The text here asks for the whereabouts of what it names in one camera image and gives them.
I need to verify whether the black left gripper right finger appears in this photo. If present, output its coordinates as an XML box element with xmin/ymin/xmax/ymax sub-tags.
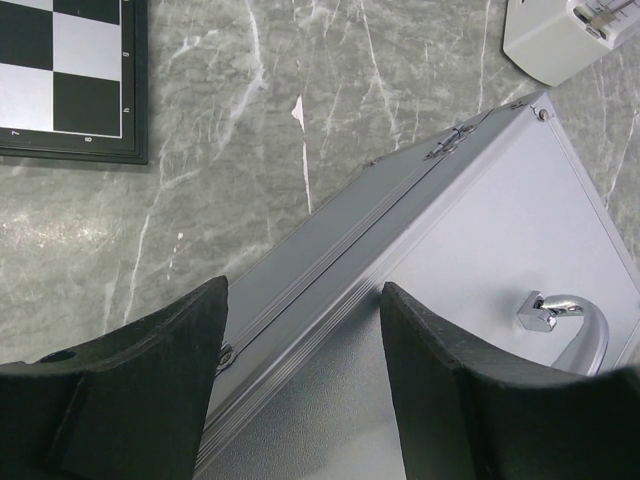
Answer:
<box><xmin>380</xmin><ymin>282</ymin><xmax>639</xmax><ymax>479</ymax></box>

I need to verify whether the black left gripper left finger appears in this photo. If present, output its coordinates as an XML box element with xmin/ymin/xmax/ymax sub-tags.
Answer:
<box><xmin>1</xmin><ymin>276</ymin><xmax>228</xmax><ymax>479</ymax></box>

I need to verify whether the grey metal first-aid case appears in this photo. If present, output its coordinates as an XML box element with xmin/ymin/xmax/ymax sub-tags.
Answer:
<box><xmin>195</xmin><ymin>93</ymin><xmax>639</xmax><ymax>479</ymax></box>

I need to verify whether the black and white chessboard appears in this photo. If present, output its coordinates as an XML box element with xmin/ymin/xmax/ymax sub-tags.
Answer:
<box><xmin>1</xmin><ymin>0</ymin><xmax>149</xmax><ymax>165</ymax></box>

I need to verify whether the white metronome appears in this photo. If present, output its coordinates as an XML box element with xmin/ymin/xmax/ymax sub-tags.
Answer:
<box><xmin>502</xmin><ymin>0</ymin><xmax>639</xmax><ymax>87</ymax></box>

